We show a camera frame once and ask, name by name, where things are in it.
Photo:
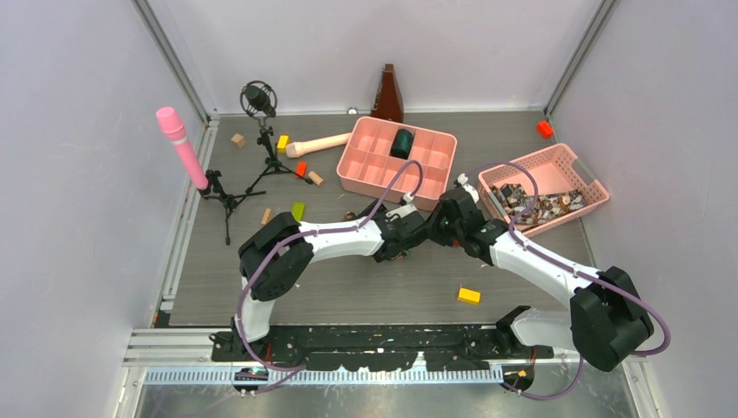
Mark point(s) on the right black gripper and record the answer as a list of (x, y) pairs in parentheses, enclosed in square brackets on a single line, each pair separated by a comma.
[(433, 220)]

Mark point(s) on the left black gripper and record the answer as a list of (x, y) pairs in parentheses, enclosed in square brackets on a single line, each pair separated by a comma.
[(378, 207)]

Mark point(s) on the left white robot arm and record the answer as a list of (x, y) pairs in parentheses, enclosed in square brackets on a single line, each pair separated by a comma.
[(273, 259)]

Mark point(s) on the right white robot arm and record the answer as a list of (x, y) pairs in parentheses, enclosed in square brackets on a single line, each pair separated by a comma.
[(605, 322)]

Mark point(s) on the patterned ties in basket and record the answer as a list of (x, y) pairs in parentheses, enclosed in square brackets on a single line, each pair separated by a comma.
[(547, 207)]

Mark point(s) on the yellow block near front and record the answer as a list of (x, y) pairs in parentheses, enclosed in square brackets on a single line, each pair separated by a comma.
[(468, 296)]

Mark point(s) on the pink divided organizer tray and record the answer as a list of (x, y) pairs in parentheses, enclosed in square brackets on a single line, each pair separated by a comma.
[(367, 166)]

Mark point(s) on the dark green rolled tie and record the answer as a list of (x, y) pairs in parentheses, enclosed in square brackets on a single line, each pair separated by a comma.
[(402, 144)]

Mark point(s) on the wooden cylinder block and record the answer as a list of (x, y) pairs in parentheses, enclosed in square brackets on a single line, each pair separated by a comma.
[(316, 178)]

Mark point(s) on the lime green building plate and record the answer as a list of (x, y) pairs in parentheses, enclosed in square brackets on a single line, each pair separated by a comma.
[(298, 210)]

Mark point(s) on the pink perforated basket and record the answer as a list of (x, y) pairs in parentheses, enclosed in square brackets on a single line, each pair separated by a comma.
[(554, 169)]

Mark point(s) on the small orange block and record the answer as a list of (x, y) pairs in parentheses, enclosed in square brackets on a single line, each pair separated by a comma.
[(301, 169)]

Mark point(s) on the red block far corner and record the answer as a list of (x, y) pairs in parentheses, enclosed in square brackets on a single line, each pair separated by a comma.
[(544, 129)]

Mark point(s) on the brown wooden metronome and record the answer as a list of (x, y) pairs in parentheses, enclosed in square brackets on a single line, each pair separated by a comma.
[(388, 103)]

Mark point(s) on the small wooden rectangular block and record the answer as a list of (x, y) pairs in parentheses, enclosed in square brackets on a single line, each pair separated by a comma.
[(267, 215)]

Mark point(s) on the yellow cube block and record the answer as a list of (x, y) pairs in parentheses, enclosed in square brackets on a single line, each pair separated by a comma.
[(282, 143)]

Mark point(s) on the wooden cube block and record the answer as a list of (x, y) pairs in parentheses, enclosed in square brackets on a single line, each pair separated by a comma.
[(238, 140)]

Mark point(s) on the black microphone with tripod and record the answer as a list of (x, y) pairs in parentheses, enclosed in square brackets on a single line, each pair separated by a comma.
[(258, 101)]

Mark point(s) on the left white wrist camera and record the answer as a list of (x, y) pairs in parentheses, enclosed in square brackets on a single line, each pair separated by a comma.
[(406, 210)]

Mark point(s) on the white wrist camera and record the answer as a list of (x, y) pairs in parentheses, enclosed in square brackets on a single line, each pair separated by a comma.
[(406, 210), (462, 181)]

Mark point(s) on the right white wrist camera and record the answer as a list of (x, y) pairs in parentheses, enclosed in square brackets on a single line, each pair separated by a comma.
[(462, 181)]

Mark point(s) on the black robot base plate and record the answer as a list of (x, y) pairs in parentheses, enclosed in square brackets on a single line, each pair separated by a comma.
[(379, 354)]

